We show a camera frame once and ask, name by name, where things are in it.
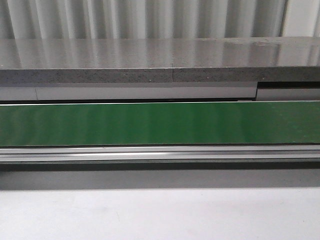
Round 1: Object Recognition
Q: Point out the grey stone countertop slab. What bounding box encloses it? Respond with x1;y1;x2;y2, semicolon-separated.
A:
0;37;320;86

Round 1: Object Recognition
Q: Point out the green conveyor belt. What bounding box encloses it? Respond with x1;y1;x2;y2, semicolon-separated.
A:
0;101;320;147

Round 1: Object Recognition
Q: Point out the white corrugated curtain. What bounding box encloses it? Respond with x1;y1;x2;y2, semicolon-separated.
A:
0;0;287;39

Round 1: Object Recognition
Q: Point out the aluminium conveyor frame rail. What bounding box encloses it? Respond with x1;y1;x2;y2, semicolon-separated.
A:
0;144;320;164

